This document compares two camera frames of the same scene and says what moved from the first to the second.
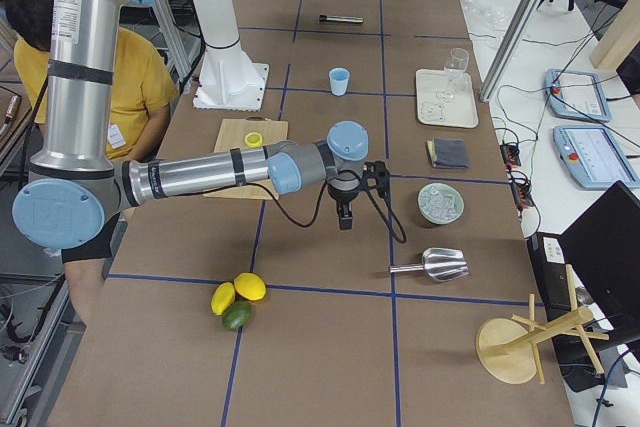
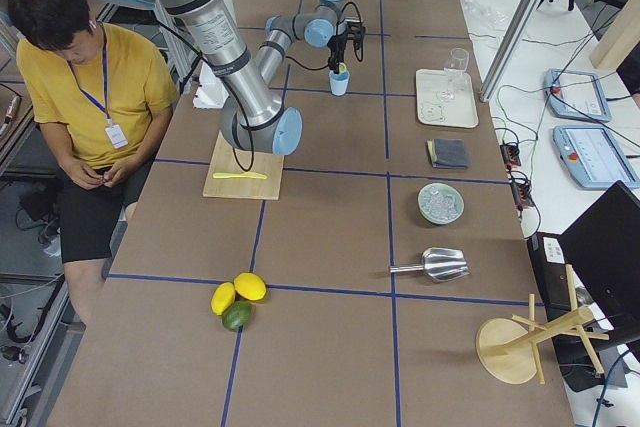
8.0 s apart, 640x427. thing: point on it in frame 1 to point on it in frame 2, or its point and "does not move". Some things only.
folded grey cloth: x=447 y=153 does not move
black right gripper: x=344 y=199 to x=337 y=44
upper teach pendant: x=576 y=96 does not move
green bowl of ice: x=440 y=203 does not move
